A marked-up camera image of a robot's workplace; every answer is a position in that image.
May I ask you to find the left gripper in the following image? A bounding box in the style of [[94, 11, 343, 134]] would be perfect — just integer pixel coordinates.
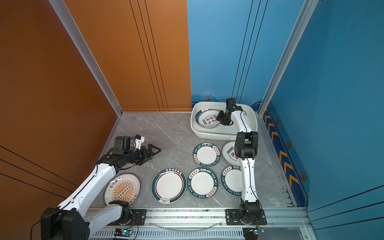
[[124, 144, 161, 165]]

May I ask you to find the small green rimmed plate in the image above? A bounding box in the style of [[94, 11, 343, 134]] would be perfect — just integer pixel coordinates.
[[195, 109, 220, 129]]

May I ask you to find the plate with red coin pattern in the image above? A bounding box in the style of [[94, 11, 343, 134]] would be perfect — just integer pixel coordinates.
[[198, 110, 220, 128]]

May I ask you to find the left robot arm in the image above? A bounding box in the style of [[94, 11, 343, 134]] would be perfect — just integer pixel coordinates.
[[40, 144, 162, 240]]

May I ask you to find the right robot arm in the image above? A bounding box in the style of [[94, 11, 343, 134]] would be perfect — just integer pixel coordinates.
[[217, 107, 262, 224]]

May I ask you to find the white plastic bin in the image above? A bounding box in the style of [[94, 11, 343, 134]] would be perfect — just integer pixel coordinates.
[[191, 102, 258, 141]]

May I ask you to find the coin pattern plate right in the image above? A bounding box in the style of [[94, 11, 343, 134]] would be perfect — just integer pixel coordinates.
[[222, 141, 241, 167]]

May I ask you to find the green lettered plate middle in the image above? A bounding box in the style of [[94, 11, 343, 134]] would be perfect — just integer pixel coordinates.
[[193, 142, 221, 167]]

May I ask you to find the green lettered plate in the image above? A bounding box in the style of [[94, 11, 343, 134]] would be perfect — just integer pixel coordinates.
[[221, 166, 243, 197], [187, 167, 219, 199], [193, 142, 221, 167]]

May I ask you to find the large green red plate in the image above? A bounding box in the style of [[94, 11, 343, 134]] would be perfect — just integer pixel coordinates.
[[151, 167, 187, 204]]

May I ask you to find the orange sunburst plate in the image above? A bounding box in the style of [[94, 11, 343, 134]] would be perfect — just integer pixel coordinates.
[[104, 173, 141, 205]]

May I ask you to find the green lettered plate front right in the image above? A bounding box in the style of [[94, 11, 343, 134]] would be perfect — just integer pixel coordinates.
[[221, 166, 243, 197]]

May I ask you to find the green lettered plate front centre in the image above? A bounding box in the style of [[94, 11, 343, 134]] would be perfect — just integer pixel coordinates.
[[187, 167, 219, 199]]

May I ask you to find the left circuit board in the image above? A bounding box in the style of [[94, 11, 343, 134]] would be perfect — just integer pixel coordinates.
[[113, 228, 135, 239]]

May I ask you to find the circuit board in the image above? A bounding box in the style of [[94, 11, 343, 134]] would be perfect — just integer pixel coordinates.
[[113, 228, 135, 239], [250, 226, 265, 239]]

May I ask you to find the right circuit board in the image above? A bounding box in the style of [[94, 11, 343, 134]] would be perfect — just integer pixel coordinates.
[[250, 226, 265, 239]]

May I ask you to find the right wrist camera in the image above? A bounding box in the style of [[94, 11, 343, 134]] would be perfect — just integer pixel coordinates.
[[226, 98, 243, 113]]

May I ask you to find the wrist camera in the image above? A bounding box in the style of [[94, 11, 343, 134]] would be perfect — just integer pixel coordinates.
[[114, 135, 145, 152], [226, 98, 243, 113]]

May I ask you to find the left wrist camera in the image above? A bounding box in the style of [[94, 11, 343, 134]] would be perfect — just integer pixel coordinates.
[[114, 135, 145, 152]]

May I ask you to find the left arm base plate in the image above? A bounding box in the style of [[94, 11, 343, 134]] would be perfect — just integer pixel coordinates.
[[113, 209, 147, 227]]

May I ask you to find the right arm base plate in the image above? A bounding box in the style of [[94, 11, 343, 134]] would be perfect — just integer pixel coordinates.
[[225, 209, 268, 226]]

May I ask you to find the aluminium front rail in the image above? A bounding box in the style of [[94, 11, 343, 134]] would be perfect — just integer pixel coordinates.
[[90, 207, 317, 240]]

